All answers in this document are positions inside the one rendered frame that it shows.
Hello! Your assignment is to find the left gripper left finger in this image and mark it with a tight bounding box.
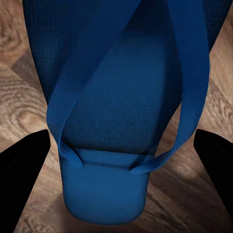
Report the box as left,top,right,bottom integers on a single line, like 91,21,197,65
0,129,51,233

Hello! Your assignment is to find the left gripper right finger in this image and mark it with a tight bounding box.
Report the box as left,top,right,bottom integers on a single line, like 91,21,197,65
193,129,233,220

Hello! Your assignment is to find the sandal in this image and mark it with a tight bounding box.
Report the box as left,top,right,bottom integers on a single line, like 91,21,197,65
22,0,233,225

